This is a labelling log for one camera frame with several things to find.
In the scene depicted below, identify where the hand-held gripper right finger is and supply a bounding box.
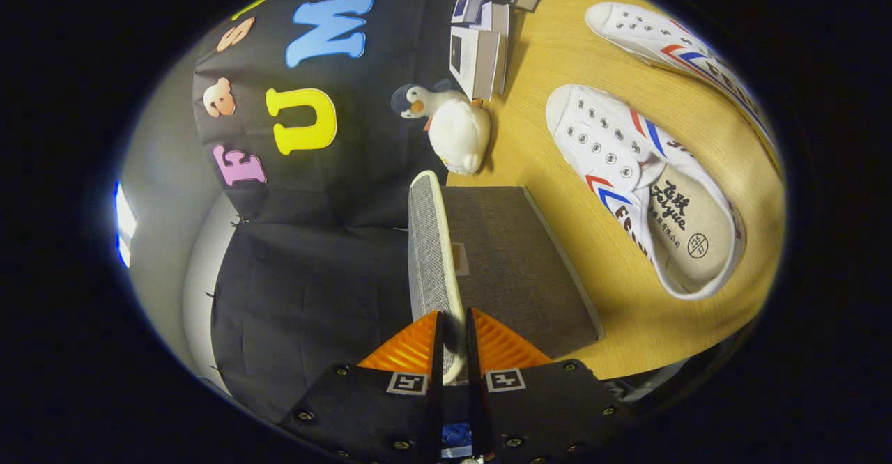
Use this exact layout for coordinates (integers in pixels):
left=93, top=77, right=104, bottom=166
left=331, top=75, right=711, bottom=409
left=466, top=307, right=638, bottom=464

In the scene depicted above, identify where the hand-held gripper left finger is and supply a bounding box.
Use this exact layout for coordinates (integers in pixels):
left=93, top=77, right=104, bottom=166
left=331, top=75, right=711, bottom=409
left=277, top=309, right=445, bottom=464

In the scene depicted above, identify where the grey fabric storage box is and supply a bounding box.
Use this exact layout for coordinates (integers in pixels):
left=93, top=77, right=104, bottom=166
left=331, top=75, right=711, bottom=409
left=408, top=170, right=606, bottom=385

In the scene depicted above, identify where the white canvas shoe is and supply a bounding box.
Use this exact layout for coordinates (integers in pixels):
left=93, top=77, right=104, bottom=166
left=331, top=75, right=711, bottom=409
left=546, top=84, right=747, bottom=302
left=584, top=1, right=783, bottom=176

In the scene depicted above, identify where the white round plush toy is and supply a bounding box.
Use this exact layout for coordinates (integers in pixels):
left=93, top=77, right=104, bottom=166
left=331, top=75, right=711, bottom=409
left=427, top=98, right=492, bottom=176

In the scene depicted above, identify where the penguin plush toy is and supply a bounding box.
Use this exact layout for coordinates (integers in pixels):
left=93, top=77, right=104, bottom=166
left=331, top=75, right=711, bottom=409
left=390, top=79, right=485, bottom=134

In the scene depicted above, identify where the white book dark portrait cover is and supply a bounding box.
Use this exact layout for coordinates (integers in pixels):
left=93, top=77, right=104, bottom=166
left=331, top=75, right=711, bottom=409
left=449, top=26, right=508, bottom=101

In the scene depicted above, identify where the large ceiling light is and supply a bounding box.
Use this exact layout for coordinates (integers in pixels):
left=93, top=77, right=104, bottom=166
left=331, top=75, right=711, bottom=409
left=114, top=180, right=138, bottom=268

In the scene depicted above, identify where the plain white book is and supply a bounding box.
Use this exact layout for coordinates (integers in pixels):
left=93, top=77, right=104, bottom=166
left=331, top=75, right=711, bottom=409
left=470, top=1, right=512, bottom=97

